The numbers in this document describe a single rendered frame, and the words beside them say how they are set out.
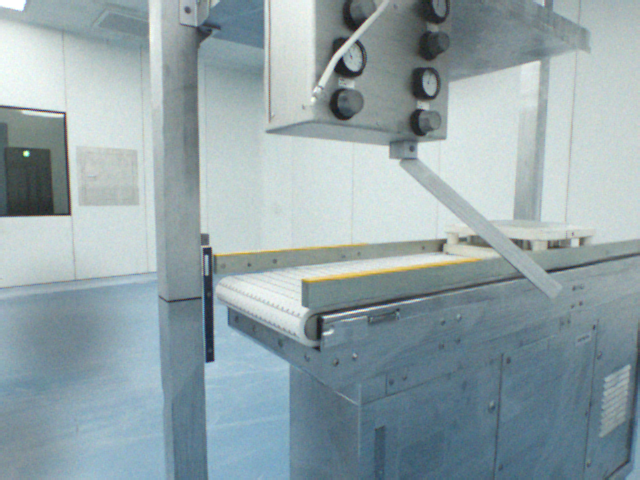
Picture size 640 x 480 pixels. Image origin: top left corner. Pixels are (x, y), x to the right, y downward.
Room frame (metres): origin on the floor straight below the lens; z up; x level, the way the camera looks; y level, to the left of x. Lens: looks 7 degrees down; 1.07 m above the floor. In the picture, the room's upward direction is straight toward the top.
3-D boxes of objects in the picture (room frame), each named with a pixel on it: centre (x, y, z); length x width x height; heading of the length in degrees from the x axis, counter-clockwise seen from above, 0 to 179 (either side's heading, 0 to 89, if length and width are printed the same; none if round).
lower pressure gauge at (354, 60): (0.48, -0.03, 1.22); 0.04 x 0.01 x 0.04; 126
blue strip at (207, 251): (0.72, 0.18, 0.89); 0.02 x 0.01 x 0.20; 126
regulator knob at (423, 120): (0.54, -0.13, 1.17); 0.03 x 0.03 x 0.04; 36
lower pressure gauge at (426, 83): (0.55, -0.13, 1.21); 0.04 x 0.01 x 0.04; 126
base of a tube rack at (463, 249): (1.02, -0.47, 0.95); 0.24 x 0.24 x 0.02; 36
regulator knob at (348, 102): (0.47, -0.03, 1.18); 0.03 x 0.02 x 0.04; 126
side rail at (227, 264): (1.11, -0.36, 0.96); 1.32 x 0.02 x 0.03; 126
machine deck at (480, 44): (0.79, -0.13, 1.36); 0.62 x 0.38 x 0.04; 126
